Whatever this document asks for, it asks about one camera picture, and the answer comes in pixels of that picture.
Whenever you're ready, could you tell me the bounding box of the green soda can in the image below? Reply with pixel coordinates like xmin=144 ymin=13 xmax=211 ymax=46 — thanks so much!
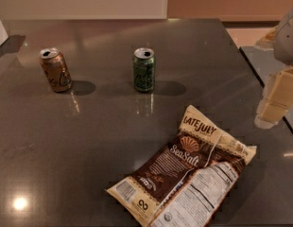
xmin=132 ymin=47 xmax=155 ymax=93

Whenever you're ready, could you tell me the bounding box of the brown Late July chip bag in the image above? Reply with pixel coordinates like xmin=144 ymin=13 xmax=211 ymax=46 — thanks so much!
xmin=107 ymin=106 xmax=256 ymax=227

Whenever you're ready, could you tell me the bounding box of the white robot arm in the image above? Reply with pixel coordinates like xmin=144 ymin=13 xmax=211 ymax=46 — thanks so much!
xmin=254 ymin=7 xmax=293 ymax=129

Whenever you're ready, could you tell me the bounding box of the orange soda can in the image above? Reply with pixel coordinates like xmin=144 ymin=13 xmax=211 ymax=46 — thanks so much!
xmin=40 ymin=47 xmax=72 ymax=93

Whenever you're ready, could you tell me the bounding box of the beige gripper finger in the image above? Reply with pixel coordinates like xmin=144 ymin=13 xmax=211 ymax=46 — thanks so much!
xmin=254 ymin=66 xmax=293 ymax=130

